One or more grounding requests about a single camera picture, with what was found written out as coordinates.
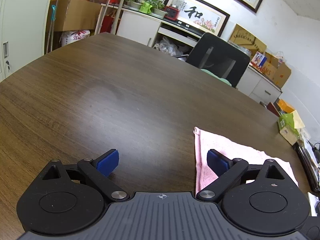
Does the large brown cardboard box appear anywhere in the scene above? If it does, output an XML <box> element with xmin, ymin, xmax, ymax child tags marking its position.
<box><xmin>53</xmin><ymin>0</ymin><xmax>102</xmax><ymax>32</ymax></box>

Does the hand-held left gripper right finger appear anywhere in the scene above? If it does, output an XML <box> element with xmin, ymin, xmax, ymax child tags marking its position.
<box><xmin>196</xmin><ymin>149</ymin><xmax>286</xmax><ymax>202</ymax></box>

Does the white printed sack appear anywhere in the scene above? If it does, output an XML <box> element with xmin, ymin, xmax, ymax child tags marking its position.
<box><xmin>59</xmin><ymin>29</ymin><xmax>91</xmax><ymax>47</ymax></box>

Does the black flat device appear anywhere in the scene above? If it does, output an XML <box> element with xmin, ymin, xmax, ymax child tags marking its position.
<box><xmin>164</xmin><ymin>17</ymin><xmax>204</xmax><ymax>37</ymax></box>

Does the black office chair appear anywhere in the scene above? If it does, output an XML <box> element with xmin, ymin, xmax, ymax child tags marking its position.
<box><xmin>186</xmin><ymin>32</ymin><xmax>251</xmax><ymax>88</ymax></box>

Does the pink towel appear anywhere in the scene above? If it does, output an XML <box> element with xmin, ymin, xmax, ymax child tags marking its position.
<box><xmin>194</xmin><ymin>127</ymin><xmax>299</xmax><ymax>196</ymax></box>

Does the framed calligraphy lotus picture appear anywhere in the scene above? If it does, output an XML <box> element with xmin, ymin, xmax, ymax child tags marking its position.
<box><xmin>164</xmin><ymin>0</ymin><xmax>231</xmax><ymax>38</ymax></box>

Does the green paper bag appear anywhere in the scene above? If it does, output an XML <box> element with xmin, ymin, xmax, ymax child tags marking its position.
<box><xmin>139</xmin><ymin>2</ymin><xmax>153</xmax><ymax>15</ymax></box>

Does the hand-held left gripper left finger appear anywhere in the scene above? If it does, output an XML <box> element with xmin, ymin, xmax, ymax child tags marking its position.
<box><xmin>41</xmin><ymin>149</ymin><xmax>129</xmax><ymax>202</ymax></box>

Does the metal stand with black top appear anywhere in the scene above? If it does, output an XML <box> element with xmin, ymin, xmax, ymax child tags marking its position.
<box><xmin>96</xmin><ymin>0</ymin><xmax>133</xmax><ymax>36</ymax></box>

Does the dark laptop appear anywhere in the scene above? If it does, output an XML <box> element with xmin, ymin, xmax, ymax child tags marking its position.
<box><xmin>294</xmin><ymin>142</ymin><xmax>320</xmax><ymax>191</ymax></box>

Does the red paper bag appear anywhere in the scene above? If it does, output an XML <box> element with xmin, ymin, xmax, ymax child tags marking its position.
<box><xmin>101</xmin><ymin>15</ymin><xmax>116</xmax><ymax>33</ymax></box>

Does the small photo print box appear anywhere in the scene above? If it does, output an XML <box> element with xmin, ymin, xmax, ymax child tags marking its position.
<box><xmin>251</xmin><ymin>52</ymin><xmax>268</xmax><ymax>67</ymax></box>

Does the red base blender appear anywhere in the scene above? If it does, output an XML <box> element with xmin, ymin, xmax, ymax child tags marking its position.
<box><xmin>164</xmin><ymin>0</ymin><xmax>187</xmax><ymax>21</ymax></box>

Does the white sideboard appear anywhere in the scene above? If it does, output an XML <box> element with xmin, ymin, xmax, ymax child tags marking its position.
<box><xmin>100</xmin><ymin>3</ymin><xmax>283</xmax><ymax>103</ymax></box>

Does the green seat cushion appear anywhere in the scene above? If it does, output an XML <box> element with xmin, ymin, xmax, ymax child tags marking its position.
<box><xmin>200</xmin><ymin>68</ymin><xmax>232</xmax><ymax>86</ymax></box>

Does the green tissue box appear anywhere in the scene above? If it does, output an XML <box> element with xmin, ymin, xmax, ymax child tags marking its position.
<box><xmin>277</xmin><ymin>110</ymin><xmax>306</xmax><ymax>146</ymax></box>

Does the clear plastic bag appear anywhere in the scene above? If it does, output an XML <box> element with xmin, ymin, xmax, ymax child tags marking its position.
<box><xmin>153</xmin><ymin>36</ymin><xmax>185</xmax><ymax>57</ymax></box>

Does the open printed cardboard box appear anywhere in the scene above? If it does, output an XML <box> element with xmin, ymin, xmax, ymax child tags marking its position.
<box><xmin>257</xmin><ymin>52</ymin><xmax>292</xmax><ymax>89</ymax></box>

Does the small potted green plant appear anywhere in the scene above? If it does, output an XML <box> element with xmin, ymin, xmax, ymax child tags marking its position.
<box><xmin>149</xmin><ymin>0</ymin><xmax>168</xmax><ymax>18</ymax></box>

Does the orange box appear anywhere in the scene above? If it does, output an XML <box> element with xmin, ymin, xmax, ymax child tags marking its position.
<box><xmin>277</xmin><ymin>99</ymin><xmax>296</xmax><ymax>113</ymax></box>

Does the mop with teal clip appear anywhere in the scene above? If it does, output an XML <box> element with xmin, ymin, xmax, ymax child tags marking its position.
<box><xmin>44</xmin><ymin>0</ymin><xmax>62</xmax><ymax>55</ymax></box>

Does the grey metal cabinet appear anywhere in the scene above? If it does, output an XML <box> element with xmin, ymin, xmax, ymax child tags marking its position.
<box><xmin>0</xmin><ymin>0</ymin><xmax>56</xmax><ymax>81</ymax></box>

